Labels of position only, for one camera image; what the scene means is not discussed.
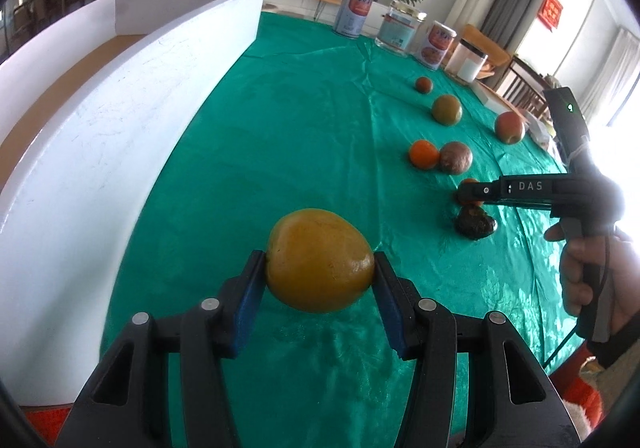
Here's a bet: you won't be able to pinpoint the red-label tin can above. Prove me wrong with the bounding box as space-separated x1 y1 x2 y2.
416 22 457 70
332 0 374 39

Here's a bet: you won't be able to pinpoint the red-label tin can right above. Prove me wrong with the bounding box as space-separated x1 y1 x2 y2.
416 22 457 70

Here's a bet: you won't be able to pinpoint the orange tangerine front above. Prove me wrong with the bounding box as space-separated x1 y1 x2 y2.
454 177 484 207

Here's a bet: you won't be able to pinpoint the white cardboard box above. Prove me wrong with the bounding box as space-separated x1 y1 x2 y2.
1 0 264 407

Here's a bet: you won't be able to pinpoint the red apple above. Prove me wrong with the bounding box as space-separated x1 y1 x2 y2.
495 112 526 145

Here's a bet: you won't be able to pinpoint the small wooden side table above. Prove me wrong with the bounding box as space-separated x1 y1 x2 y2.
314 0 342 22

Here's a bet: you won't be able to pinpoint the dark mangosteen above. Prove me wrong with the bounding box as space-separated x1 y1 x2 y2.
454 205 498 240

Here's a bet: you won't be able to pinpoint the orange tangerine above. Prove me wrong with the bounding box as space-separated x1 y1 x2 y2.
408 139 439 170
454 177 484 207

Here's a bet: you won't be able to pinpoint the person's right hand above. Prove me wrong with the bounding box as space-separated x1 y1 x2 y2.
543 221 640 337

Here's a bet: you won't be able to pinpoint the red-label tin can left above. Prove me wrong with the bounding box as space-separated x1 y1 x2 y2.
332 0 374 39

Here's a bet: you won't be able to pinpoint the green satin tablecloth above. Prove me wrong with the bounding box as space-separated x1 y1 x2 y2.
102 13 579 447

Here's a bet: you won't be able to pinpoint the orange lounge chair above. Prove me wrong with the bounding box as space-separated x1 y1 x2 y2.
461 24 512 82

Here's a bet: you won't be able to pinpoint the yellow-green pear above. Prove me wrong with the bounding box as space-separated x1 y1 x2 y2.
266 209 374 313
432 94 463 127

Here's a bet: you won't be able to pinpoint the red wall hanging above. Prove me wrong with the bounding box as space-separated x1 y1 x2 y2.
537 0 563 31

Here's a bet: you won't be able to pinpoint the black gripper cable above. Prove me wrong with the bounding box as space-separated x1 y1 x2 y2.
541 321 586 371

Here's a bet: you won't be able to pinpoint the small reddish fruit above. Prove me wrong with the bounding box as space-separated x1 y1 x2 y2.
414 77 433 94

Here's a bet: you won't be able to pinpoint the clear jar blue label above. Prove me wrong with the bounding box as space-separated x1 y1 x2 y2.
374 0 426 56

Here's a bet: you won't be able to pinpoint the sweet potato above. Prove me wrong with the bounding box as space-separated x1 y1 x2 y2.
439 142 474 175

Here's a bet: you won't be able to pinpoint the dining table with chairs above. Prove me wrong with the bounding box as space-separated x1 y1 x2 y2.
1 0 95 62

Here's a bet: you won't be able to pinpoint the white flat box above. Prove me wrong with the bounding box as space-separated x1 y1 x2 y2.
470 81 527 123

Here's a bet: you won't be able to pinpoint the wooden chair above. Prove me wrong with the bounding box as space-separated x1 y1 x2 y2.
496 55 551 120

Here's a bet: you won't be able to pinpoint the clear jar white contents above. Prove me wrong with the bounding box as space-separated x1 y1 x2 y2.
445 39 488 84

